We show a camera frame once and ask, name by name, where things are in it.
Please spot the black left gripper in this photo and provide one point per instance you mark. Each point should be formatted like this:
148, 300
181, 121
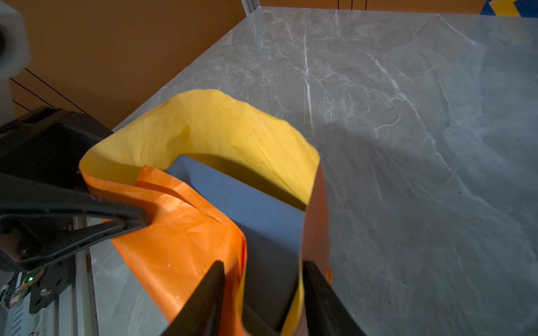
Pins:
41, 223

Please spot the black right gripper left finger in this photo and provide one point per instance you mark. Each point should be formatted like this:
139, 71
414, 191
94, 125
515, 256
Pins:
201, 315

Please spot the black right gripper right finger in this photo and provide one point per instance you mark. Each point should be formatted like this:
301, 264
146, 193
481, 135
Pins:
325, 313

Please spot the dark blue gift box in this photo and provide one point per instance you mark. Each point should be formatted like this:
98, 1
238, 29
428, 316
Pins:
273, 231

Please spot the yellow wrapping paper sheet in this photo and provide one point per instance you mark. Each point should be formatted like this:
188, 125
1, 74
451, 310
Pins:
186, 233

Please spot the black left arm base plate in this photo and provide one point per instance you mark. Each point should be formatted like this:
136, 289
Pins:
42, 287

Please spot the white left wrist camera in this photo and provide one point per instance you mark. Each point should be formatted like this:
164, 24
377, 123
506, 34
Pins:
15, 56

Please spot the left aluminium corner post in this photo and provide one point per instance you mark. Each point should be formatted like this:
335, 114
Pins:
250, 6

